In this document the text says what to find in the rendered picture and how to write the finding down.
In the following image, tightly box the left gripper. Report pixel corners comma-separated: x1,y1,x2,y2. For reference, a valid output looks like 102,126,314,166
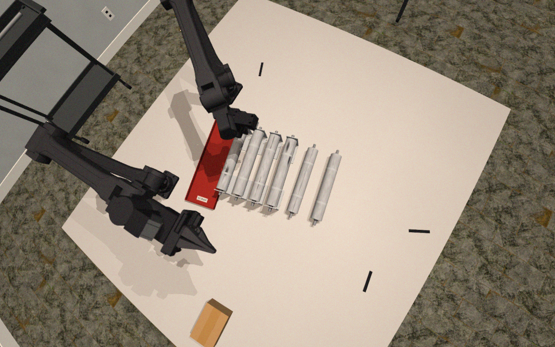
236,127,248,138

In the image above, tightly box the red scrap tray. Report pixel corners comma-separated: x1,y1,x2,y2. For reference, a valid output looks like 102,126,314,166
185,119,233,210

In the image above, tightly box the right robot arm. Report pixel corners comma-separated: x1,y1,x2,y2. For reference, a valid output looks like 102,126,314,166
25,121,180,244

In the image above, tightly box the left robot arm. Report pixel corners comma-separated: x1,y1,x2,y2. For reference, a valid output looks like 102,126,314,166
160,0,259,140

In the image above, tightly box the brown cardboard box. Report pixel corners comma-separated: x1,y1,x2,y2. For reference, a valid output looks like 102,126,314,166
190,298,233,347

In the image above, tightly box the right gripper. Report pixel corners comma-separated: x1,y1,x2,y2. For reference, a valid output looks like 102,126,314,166
160,209,217,256

